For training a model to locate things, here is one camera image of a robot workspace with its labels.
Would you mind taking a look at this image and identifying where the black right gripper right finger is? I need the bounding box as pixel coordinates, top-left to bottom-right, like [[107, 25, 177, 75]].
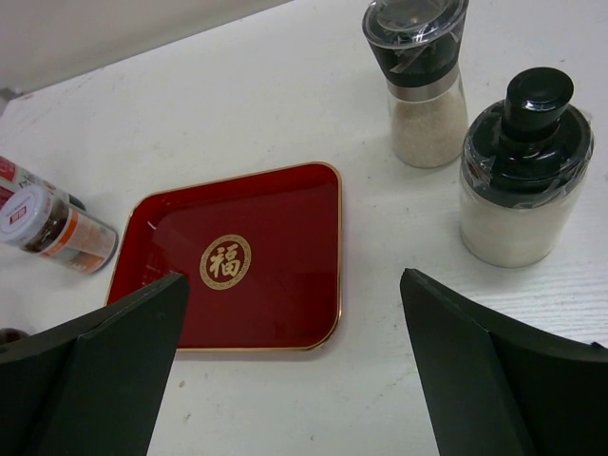
[[400, 269, 607, 455]]

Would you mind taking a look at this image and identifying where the small white-lid spice jar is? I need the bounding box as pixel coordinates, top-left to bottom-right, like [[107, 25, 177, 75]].
[[1, 185, 119, 274]]

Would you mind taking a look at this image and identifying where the clear-top salt grinder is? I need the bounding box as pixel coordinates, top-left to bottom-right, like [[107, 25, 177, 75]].
[[362, 0, 469, 168]]

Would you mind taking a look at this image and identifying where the black-cap white powder jar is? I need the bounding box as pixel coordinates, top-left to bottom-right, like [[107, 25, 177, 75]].
[[460, 66, 595, 268]]

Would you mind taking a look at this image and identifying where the tall dark sauce bottle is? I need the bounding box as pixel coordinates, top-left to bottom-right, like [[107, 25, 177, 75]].
[[0, 157, 86, 210]]

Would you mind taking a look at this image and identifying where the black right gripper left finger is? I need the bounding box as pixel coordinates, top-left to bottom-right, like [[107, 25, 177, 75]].
[[1, 274, 189, 455]]

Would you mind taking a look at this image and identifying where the red gold-rimmed tray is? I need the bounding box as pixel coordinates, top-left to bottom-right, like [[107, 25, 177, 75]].
[[106, 161, 342, 352]]

